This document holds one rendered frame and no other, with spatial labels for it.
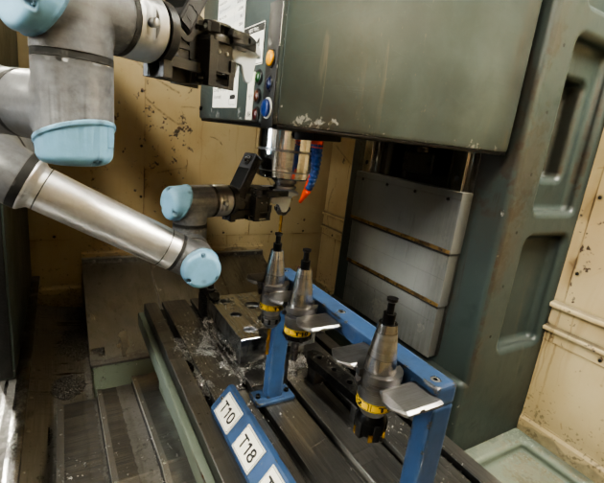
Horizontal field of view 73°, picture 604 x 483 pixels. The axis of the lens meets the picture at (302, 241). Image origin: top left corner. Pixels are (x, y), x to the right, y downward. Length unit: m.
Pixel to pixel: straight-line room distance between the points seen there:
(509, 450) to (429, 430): 1.04
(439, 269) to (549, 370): 0.54
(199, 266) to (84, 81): 0.42
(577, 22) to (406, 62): 0.53
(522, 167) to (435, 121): 0.32
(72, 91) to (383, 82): 0.56
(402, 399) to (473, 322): 0.74
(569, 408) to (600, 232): 0.56
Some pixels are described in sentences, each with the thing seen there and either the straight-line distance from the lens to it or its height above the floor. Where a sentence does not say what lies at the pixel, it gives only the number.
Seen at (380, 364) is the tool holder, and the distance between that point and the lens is 0.57.
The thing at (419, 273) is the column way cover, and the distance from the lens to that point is 1.32.
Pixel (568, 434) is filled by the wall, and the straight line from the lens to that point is 1.64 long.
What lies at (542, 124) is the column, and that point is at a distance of 1.22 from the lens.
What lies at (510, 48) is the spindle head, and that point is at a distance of 1.12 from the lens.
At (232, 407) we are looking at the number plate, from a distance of 0.94.
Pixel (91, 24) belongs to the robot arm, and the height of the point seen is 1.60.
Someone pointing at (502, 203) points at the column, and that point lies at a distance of 1.18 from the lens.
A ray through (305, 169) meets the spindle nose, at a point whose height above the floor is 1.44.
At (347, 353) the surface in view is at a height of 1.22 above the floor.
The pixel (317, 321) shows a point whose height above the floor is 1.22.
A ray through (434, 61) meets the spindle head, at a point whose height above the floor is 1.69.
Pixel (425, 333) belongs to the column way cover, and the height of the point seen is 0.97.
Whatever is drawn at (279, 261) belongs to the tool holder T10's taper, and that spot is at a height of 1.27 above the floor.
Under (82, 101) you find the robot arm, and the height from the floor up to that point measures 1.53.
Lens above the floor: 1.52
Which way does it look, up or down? 15 degrees down
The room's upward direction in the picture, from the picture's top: 7 degrees clockwise
